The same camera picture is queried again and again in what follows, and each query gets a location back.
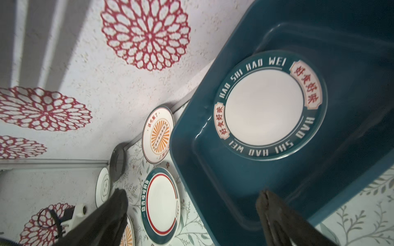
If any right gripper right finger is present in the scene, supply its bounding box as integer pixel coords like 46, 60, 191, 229
255, 190, 335, 246

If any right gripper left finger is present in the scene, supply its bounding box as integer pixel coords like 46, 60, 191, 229
55, 189, 128, 246

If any white plate green red rim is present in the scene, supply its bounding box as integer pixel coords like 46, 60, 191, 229
140, 167, 181, 246

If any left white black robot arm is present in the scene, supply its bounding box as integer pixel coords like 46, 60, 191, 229
1, 203, 87, 246

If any teal plastic bin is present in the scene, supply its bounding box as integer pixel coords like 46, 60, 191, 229
170, 1, 394, 246

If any white plate brown flower outline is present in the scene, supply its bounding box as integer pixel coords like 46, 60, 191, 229
95, 167, 111, 208

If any small black plate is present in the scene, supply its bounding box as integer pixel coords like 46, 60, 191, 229
109, 142, 127, 182

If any small orange sunburst plate back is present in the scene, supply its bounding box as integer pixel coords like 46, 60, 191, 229
142, 106, 175, 165

